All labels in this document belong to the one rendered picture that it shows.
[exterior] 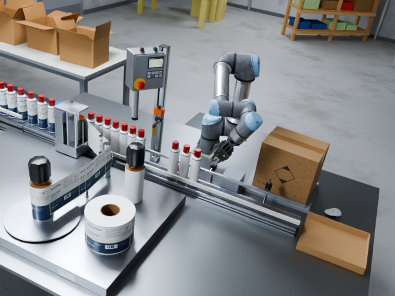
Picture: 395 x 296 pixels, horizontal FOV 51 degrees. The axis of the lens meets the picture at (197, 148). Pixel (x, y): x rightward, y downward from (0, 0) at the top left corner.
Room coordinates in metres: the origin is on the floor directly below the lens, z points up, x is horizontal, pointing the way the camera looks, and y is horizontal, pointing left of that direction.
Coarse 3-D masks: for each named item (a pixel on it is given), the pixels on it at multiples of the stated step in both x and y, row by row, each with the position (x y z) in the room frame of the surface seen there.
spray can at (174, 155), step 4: (176, 140) 1.80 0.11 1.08; (172, 144) 1.78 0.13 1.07; (176, 144) 1.77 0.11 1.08; (172, 148) 1.78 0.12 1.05; (176, 148) 1.77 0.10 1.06; (172, 152) 1.76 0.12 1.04; (176, 152) 1.76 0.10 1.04; (172, 156) 1.76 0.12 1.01; (176, 156) 1.77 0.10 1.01; (172, 160) 1.76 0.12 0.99; (176, 160) 1.77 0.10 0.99; (168, 164) 1.78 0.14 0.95; (172, 164) 1.76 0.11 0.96; (176, 164) 1.77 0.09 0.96; (168, 168) 1.77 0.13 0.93; (172, 168) 1.76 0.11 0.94; (176, 168) 1.77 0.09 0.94; (172, 172) 1.76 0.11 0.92; (176, 172) 1.78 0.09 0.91
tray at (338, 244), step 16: (304, 224) 1.60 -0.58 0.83; (320, 224) 1.62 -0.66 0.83; (336, 224) 1.61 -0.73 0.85; (304, 240) 1.48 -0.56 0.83; (320, 240) 1.50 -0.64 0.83; (336, 240) 1.52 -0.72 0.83; (352, 240) 1.53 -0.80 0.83; (368, 240) 1.52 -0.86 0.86; (320, 256) 1.38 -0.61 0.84; (336, 256) 1.41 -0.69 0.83; (352, 256) 1.42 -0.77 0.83
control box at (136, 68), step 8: (128, 48) 1.94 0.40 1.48; (136, 48) 1.96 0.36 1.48; (144, 48) 1.98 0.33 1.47; (152, 48) 2.00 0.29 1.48; (128, 56) 1.92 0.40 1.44; (136, 56) 1.87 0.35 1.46; (144, 56) 1.89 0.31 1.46; (152, 56) 1.92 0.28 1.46; (128, 64) 1.92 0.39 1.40; (136, 64) 1.87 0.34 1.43; (144, 64) 1.89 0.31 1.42; (128, 72) 1.92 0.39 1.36; (136, 72) 1.87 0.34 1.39; (144, 72) 1.90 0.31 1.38; (128, 80) 1.91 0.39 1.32; (136, 80) 1.87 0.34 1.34; (144, 80) 1.90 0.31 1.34; (152, 80) 1.92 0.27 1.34; (160, 80) 1.95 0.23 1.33; (136, 88) 1.87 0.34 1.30; (144, 88) 1.90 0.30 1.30; (152, 88) 1.92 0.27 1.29
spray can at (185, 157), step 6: (186, 144) 1.78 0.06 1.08; (186, 150) 1.75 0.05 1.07; (180, 156) 1.76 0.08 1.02; (186, 156) 1.74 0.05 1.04; (180, 162) 1.75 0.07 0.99; (186, 162) 1.74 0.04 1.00; (180, 168) 1.75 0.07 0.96; (186, 168) 1.75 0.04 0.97; (180, 174) 1.74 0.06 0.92; (186, 174) 1.75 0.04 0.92
